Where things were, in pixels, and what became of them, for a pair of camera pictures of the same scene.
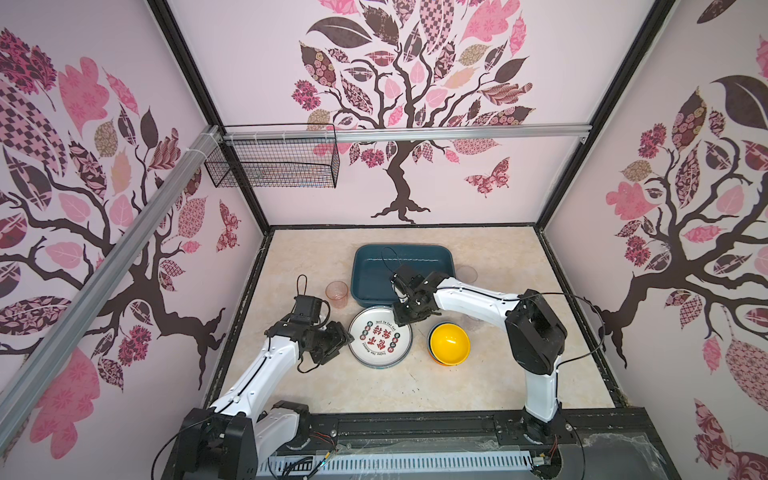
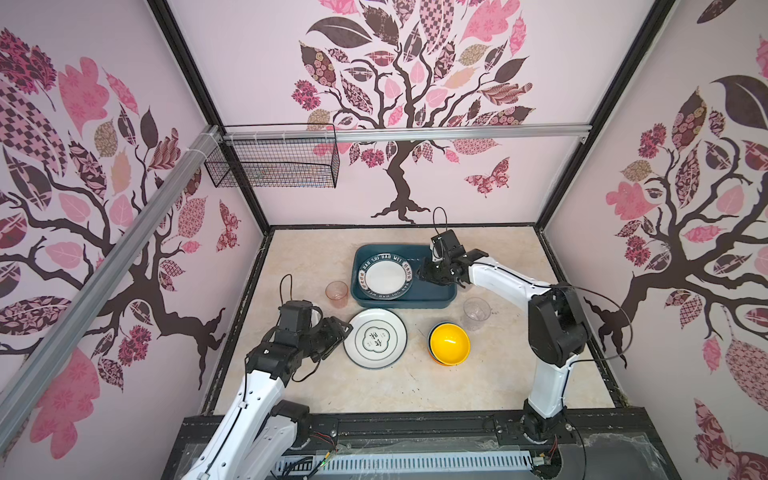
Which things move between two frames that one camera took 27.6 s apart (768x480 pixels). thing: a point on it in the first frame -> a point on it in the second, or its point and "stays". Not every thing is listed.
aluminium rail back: x=410 y=133 stays
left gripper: x=339 y=338 stays
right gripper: x=400 y=319 -> x=423 y=267
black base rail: x=588 y=443 stays
